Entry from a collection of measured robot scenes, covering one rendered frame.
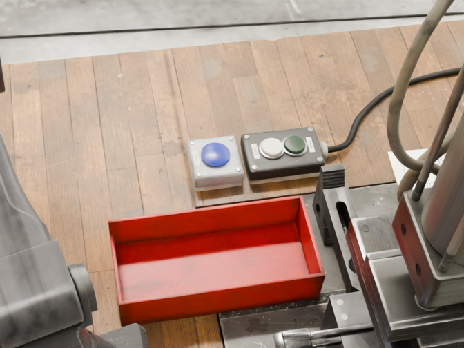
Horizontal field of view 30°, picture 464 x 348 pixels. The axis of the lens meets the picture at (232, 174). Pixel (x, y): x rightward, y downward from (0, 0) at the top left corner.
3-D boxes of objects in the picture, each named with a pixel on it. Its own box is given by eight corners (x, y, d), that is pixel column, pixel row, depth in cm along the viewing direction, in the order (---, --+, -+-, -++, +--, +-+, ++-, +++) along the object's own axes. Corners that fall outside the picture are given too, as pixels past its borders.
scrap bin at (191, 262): (110, 244, 112) (108, 219, 108) (297, 219, 116) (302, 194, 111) (121, 328, 105) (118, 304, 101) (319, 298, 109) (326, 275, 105)
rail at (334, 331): (306, 342, 99) (309, 331, 97) (417, 324, 101) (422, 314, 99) (308, 346, 98) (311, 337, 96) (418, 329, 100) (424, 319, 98)
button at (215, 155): (198, 151, 120) (198, 142, 118) (226, 148, 120) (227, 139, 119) (203, 175, 118) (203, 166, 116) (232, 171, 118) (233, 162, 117)
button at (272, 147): (258, 148, 121) (259, 139, 119) (278, 145, 121) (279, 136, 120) (262, 163, 119) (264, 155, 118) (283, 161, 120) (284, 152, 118)
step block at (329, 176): (311, 205, 118) (321, 166, 110) (333, 202, 118) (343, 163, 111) (323, 245, 114) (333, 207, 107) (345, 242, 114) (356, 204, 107)
